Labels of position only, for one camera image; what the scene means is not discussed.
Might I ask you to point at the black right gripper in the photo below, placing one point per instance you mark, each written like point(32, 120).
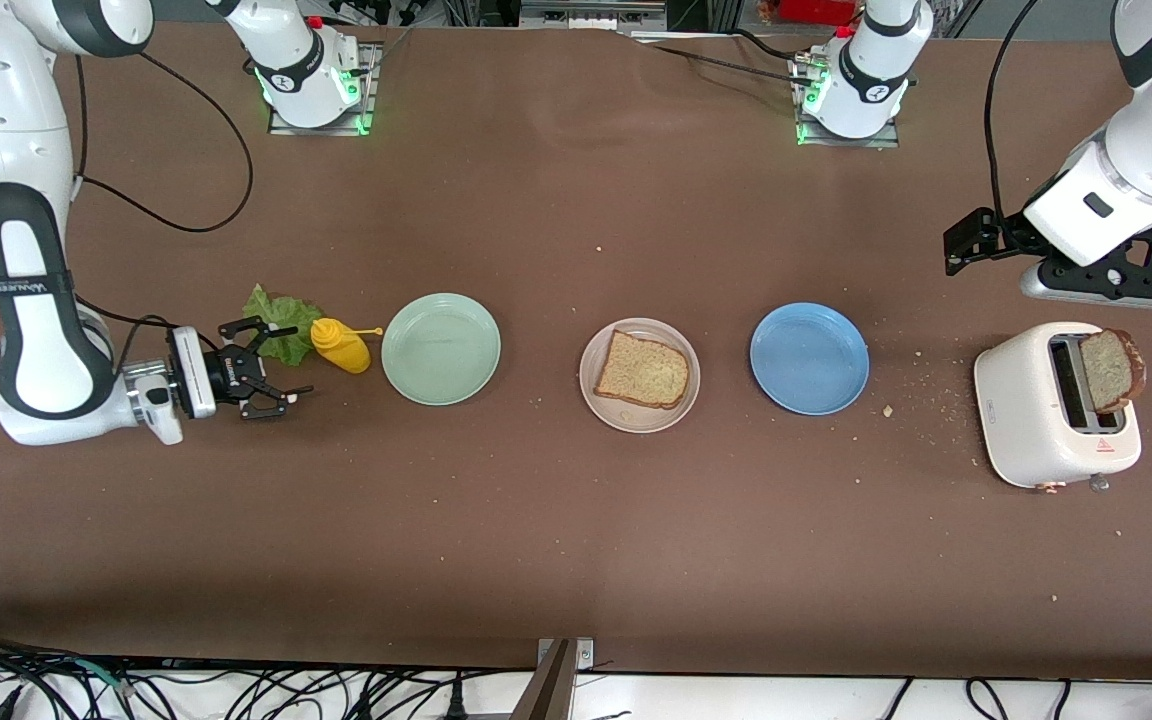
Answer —
point(225, 375)

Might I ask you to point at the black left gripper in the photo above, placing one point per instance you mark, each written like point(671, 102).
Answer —
point(998, 238)

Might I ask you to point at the green lettuce leaf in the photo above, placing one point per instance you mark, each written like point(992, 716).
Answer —
point(288, 315)

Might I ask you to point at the yellow mustard squeeze bottle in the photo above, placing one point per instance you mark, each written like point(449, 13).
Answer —
point(341, 348)

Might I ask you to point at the brown bread slice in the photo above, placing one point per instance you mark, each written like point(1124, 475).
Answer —
point(641, 372)
point(1108, 370)

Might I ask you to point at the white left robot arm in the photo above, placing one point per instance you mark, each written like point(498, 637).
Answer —
point(871, 80)

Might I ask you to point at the pale green plate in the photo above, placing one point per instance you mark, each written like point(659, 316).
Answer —
point(441, 350)

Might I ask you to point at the blue plate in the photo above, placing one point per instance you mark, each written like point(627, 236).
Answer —
point(809, 358)

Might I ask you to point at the beige plate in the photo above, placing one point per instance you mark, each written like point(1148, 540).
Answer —
point(636, 420)

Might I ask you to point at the white toaster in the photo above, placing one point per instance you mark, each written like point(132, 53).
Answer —
point(1021, 410)

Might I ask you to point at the red box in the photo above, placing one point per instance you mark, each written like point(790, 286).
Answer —
point(816, 10)

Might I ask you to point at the dark metal bar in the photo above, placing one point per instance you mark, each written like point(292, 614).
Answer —
point(546, 695)

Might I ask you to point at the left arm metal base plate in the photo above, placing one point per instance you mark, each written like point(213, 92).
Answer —
point(886, 142)

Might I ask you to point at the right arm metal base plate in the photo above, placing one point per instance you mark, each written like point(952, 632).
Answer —
point(321, 128)

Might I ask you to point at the small metal table bracket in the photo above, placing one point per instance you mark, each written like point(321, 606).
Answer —
point(584, 655)

